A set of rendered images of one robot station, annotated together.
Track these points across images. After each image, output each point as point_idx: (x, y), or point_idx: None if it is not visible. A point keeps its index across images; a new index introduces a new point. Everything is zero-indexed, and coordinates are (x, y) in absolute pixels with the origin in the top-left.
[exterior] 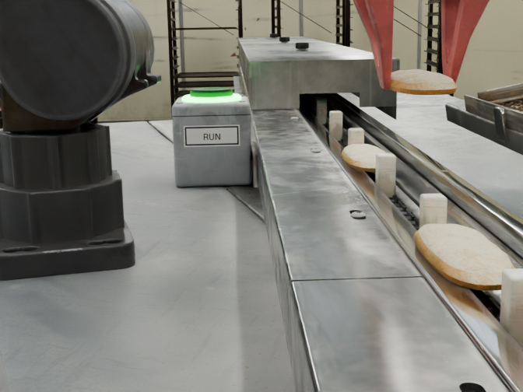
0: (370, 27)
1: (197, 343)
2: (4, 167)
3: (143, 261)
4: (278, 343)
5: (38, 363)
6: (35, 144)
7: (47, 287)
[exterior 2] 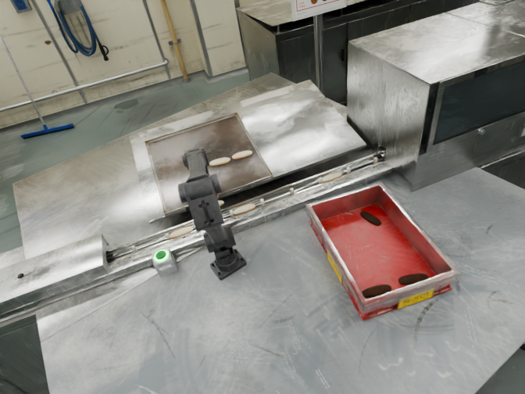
0: None
1: (261, 232)
2: (231, 259)
3: None
4: (258, 226)
5: (271, 242)
6: (233, 250)
7: (248, 256)
